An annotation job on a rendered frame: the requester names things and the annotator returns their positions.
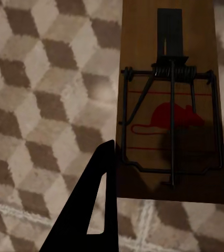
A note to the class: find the mousetrap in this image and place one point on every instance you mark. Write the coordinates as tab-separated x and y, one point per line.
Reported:
169	136

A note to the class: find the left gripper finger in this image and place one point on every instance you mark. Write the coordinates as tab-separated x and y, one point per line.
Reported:
69	233

